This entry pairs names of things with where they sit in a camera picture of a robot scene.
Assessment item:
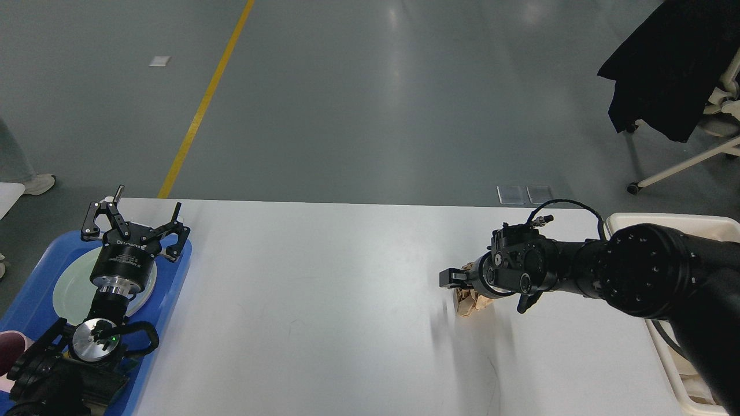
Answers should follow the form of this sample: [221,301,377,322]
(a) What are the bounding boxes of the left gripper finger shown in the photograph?
[80,185,131,242]
[140,202,191,263]

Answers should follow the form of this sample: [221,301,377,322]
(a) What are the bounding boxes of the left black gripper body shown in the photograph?
[90,229,162,296]

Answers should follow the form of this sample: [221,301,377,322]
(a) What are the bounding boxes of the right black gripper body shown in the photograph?
[469,253,515,299]

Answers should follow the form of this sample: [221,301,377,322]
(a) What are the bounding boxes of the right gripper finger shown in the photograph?
[439,268,473,289]

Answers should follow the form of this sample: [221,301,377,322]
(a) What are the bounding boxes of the brown paper ball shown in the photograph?
[453,262,494,318]

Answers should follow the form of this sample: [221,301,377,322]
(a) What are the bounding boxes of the mint green plate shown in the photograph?
[52,246,158,326]

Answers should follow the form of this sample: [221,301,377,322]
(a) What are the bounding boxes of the pink ribbed mug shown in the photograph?
[1,330,35,393]

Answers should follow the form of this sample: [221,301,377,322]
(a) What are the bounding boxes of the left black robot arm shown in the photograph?
[2,187,192,415]

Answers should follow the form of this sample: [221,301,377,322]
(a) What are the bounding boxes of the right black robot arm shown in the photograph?
[439,199,739,415]

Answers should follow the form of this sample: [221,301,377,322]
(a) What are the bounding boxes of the person's white shoe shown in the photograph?
[22,174,56,196]

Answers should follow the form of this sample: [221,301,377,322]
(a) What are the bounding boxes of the floor outlet plate left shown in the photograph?
[497,186,527,206]

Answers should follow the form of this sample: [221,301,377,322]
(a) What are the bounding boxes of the floor outlet plate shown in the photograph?
[497,186,527,206]
[526,185,553,205]

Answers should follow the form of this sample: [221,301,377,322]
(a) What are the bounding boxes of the person's grey trouser leg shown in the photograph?
[1,118,35,183]

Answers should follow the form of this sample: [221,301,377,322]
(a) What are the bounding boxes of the floor outlet plate right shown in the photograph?
[526,185,553,205]

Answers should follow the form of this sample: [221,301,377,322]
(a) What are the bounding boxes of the beige plastic bin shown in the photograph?
[607,213,739,415]

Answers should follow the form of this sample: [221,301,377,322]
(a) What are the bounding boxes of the black jacket on chair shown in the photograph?
[598,1,739,143]

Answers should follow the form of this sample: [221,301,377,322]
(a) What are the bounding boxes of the white office chair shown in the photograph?
[626,52,739,195]

